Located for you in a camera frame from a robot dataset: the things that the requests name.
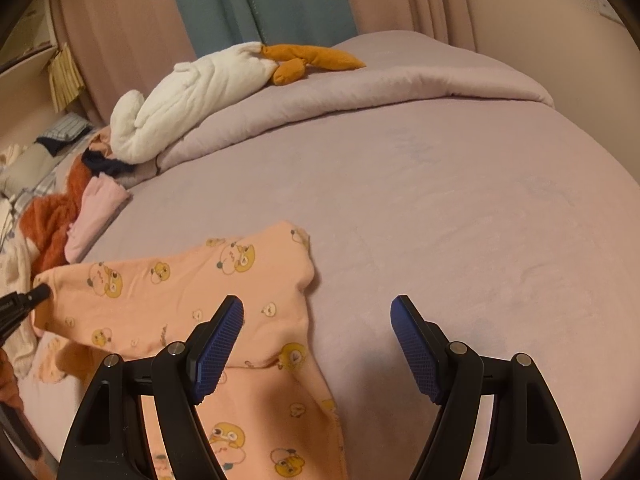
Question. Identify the dark navy garment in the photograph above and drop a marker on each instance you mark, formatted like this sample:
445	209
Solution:
97	163

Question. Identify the mauve bed sheet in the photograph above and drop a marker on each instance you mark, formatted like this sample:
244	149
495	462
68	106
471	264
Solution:
504	223

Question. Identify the rust orange fleece garment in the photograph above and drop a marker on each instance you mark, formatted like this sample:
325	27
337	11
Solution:
47	219

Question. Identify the yellow hanging cloth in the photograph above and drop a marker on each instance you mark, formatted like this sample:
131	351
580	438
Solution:
65	81

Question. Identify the peach duck print baby garment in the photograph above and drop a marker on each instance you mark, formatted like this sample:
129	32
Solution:
272	416

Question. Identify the plaid grey pillow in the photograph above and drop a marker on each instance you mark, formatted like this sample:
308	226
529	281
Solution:
63	133

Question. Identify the pink curtain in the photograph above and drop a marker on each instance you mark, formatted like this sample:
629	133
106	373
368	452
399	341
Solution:
121	45

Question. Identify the white power strip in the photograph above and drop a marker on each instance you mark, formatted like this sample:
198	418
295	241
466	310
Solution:
606	10

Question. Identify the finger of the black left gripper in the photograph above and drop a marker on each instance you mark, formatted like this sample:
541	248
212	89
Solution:
15	307

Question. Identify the white goose plush toy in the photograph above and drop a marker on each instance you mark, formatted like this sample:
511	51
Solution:
143	125

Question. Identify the cream fluffy blanket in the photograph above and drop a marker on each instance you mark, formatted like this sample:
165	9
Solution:
18	338

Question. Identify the folded mauve duvet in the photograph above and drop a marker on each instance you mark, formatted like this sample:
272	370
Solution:
400	67

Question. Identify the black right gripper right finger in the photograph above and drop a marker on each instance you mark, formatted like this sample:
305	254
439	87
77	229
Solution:
527	436

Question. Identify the white wall shelf unit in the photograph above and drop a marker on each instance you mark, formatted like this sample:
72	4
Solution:
24	61

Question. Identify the light pink folded garment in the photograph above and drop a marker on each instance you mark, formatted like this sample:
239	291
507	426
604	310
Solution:
102	199

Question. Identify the teal curtain panel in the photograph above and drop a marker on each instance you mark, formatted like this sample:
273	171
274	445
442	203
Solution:
213	25

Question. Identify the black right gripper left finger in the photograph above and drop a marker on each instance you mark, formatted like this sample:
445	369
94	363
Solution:
108	438

